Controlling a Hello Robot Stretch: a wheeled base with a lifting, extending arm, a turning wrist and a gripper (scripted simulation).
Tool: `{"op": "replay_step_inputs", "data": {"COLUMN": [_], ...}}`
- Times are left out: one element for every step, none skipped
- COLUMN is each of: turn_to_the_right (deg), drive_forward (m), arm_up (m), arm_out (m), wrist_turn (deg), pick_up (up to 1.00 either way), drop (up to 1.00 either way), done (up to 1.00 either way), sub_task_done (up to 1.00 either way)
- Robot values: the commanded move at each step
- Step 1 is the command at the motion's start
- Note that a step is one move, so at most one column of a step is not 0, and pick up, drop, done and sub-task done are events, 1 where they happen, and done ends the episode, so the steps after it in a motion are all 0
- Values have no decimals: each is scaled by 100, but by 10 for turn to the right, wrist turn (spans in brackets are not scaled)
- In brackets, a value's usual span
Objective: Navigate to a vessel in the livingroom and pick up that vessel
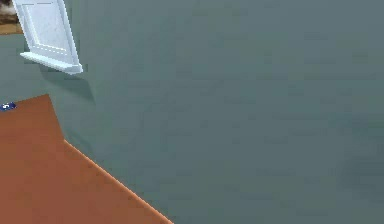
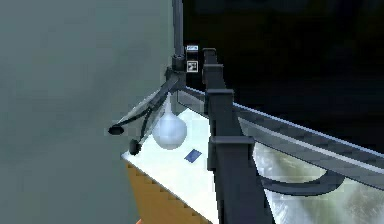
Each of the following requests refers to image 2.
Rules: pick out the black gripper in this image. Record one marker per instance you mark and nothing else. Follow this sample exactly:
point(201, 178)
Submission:
point(176, 78)

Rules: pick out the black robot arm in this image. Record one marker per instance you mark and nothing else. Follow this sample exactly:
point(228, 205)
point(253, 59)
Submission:
point(233, 173)

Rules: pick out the white round vase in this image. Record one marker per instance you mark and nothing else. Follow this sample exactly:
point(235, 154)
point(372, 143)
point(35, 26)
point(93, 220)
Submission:
point(169, 130)

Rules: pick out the small blue card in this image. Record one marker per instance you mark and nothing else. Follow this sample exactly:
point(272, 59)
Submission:
point(193, 156)

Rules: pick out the white top orange table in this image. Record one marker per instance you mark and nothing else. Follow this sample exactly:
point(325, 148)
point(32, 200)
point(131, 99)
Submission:
point(173, 181)

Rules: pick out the black television set grey frame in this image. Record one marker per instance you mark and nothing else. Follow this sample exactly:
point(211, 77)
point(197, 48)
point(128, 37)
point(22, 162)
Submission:
point(300, 66)

